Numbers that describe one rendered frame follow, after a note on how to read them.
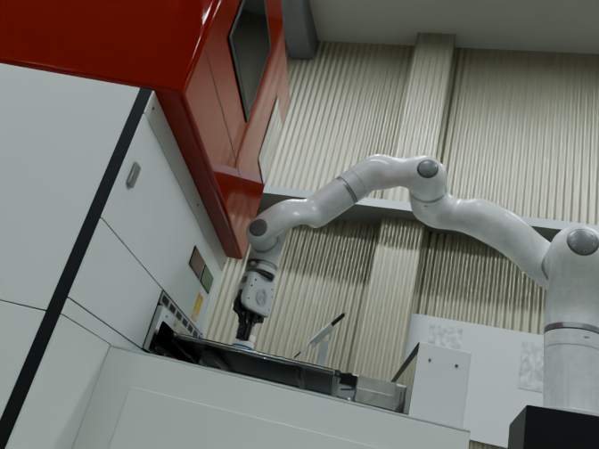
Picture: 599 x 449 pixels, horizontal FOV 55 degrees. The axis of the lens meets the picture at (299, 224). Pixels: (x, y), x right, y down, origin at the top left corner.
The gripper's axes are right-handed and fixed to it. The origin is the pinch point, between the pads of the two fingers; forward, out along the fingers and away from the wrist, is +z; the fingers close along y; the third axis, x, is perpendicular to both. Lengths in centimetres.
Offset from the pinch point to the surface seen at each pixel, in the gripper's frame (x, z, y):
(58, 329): -26, 18, -60
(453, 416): -60, 14, -4
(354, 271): 125, -107, 208
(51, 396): -23, 27, -56
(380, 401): -40.8, 11.7, 3.4
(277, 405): -40, 19, -26
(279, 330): 163, -55, 188
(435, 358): -57, 5, -7
